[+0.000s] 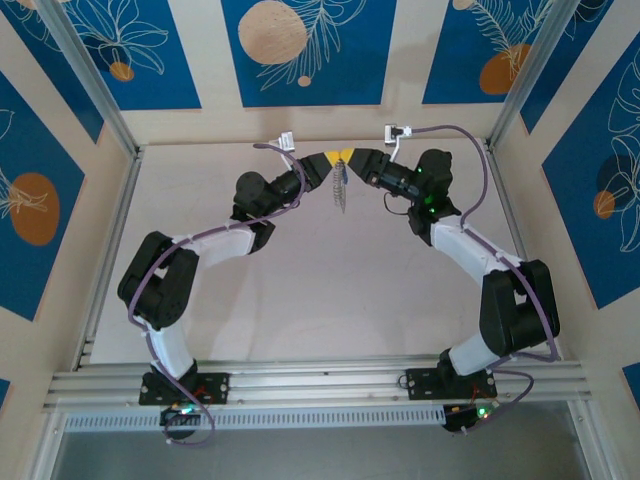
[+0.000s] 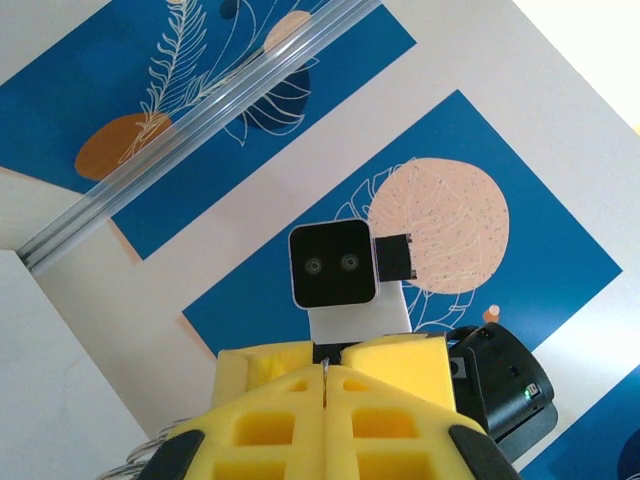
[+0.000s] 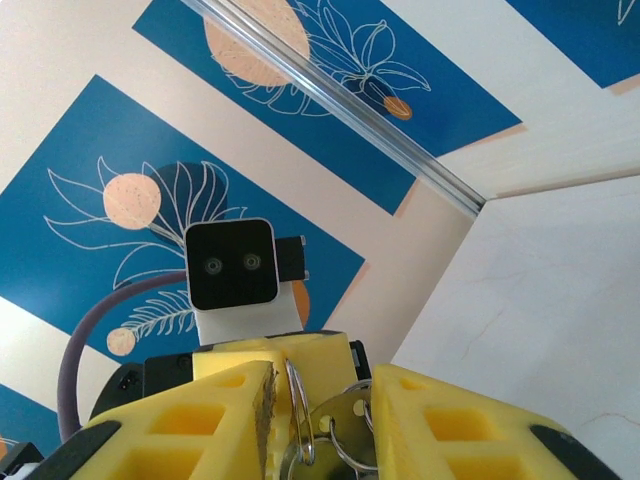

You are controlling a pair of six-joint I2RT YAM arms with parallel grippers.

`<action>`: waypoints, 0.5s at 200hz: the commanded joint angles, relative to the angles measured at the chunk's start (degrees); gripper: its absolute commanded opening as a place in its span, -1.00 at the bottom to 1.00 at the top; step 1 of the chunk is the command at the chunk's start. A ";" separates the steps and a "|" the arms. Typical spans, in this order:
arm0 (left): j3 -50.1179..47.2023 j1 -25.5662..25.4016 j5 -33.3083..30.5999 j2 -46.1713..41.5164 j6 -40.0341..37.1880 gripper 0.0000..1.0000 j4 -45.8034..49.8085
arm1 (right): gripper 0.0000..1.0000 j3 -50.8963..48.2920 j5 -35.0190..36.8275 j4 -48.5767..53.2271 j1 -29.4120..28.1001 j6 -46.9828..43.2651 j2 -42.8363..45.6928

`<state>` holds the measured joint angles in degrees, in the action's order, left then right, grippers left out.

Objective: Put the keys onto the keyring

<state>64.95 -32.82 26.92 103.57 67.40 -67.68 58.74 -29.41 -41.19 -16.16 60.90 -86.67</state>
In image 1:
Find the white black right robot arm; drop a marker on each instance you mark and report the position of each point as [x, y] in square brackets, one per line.
[470, 250]

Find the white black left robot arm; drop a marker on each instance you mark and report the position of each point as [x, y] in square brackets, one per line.
[225, 245]

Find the grey metal panel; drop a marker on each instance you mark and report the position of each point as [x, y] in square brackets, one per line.
[320, 457]

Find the blue poster peach circle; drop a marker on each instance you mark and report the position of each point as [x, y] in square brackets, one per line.
[350, 75]

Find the aluminium frame post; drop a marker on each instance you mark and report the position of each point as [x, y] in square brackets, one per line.
[86, 65]
[537, 65]
[592, 450]
[45, 450]

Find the steel key holder plate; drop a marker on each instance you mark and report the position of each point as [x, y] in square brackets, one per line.
[341, 190]

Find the wide aluminium base rail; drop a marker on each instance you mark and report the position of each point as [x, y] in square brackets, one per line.
[320, 385]

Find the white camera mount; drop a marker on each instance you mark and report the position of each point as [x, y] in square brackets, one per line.
[289, 159]
[397, 152]

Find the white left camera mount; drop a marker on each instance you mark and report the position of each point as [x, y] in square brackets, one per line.
[289, 159]

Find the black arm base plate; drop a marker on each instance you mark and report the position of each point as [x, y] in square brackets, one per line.
[422, 382]
[215, 387]

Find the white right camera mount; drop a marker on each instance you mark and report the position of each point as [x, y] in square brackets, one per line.
[397, 152]

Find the aluminium side rail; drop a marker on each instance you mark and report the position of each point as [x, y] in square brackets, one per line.
[510, 200]
[119, 225]

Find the controller board green light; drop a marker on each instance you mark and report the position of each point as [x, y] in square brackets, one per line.
[465, 420]
[175, 416]

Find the blue poster orange circle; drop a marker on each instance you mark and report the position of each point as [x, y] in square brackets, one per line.
[450, 50]
[30, 140]

